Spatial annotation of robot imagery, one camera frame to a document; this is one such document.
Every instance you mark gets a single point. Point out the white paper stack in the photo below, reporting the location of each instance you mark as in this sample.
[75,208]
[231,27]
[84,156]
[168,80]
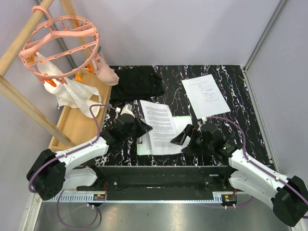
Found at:
[205,96]

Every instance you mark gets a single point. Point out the printed white paper sheet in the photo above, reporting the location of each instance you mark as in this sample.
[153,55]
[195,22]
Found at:
[178,134]

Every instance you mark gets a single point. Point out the black marble pattern mat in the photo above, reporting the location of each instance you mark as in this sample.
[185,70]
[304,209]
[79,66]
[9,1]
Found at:
[232,85]

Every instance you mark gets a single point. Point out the grey slotted cable duct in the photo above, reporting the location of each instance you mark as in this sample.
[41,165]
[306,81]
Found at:
[92,198]

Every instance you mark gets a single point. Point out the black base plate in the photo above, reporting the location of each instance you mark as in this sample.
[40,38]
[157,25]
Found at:
[160,183]

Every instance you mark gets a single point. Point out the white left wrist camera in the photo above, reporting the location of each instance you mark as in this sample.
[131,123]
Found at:
[127,109]

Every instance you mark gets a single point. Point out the pink round clothes hanger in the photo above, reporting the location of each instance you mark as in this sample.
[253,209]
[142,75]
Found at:
[36,52]

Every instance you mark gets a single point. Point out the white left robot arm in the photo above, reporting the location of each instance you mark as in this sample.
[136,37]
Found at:
[53,172]

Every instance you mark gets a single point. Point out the wooden rack frame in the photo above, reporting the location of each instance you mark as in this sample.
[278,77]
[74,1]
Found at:
[27,111]

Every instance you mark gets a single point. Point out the black cloth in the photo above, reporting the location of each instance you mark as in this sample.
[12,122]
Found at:
[137,83]

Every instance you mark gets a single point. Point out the aluminium corner post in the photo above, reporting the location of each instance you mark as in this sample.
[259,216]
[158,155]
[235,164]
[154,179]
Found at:
[270,24]

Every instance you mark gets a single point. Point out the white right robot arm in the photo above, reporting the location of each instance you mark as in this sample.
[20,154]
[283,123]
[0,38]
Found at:
[286,196]

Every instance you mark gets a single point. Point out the white towel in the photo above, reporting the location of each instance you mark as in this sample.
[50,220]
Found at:
[75,95]

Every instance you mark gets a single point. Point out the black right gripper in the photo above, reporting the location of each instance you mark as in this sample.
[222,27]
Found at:
[188,131]

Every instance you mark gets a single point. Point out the pink bra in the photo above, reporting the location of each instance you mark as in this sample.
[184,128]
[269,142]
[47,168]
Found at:
[103,72]

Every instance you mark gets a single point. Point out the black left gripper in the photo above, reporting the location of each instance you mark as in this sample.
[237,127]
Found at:
[143,128]

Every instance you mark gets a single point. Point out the wooden tray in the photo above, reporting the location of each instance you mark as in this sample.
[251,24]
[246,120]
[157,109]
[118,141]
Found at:
[73,123]

